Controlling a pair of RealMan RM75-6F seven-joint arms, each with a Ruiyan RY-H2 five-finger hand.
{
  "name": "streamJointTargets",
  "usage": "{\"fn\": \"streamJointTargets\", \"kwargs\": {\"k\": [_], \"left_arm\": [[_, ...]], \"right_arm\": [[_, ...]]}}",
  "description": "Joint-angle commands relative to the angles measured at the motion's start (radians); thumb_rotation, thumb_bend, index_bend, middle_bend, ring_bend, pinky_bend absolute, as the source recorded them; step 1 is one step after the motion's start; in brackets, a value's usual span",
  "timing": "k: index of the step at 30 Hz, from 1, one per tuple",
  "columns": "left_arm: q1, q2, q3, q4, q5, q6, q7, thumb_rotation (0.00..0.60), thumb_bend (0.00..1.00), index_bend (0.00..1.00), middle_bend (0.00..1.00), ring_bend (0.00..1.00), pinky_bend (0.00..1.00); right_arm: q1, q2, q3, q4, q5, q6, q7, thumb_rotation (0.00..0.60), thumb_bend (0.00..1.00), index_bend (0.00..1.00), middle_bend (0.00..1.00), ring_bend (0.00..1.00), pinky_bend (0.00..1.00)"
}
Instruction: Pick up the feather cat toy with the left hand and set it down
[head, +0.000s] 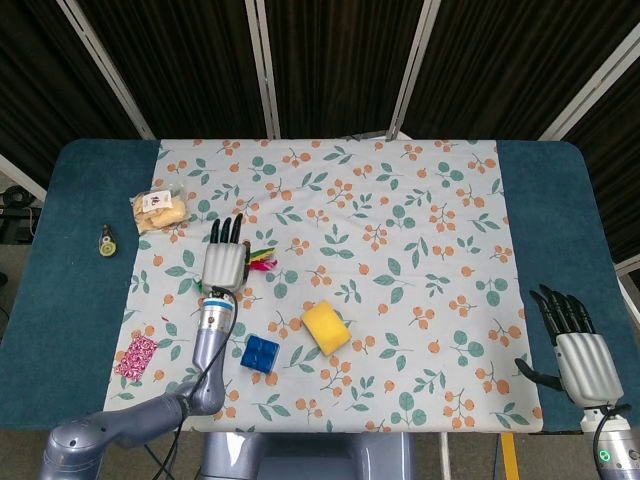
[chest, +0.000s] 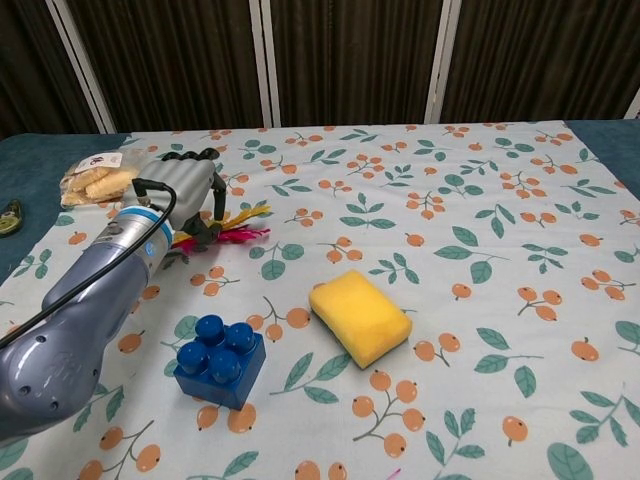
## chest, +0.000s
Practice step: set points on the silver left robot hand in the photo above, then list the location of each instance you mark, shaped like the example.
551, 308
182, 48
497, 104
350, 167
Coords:
185, 180

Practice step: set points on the colourful feather toy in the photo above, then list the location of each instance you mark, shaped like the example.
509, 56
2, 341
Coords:
245, 226

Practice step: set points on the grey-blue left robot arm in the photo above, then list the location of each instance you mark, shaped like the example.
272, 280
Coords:
80, 310

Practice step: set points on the blue toy brick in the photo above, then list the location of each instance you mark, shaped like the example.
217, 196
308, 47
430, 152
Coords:
220, 360

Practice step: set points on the clear bag of yellow snacks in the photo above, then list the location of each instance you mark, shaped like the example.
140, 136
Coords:
102, 180

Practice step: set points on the yellow sponge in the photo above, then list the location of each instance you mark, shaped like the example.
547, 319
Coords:
362, 320

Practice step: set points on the floral orange green tablecloth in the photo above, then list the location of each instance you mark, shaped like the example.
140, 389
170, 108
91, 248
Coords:
400, 250

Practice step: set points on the black folding screen white frame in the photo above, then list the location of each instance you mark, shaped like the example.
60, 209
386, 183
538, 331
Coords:
350, 55

